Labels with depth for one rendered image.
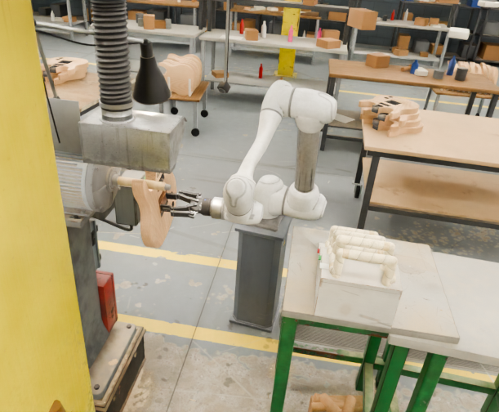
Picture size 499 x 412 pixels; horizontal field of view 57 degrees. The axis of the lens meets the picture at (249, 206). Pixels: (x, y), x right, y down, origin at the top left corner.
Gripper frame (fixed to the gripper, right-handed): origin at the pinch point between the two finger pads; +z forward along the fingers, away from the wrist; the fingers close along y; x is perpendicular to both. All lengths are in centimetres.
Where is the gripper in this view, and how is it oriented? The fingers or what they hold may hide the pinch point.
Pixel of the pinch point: (164, 201)
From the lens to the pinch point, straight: 193.9
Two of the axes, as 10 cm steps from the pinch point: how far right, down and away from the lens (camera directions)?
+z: -9.9, -1.2, 1.0
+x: 0.2, -7.4, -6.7
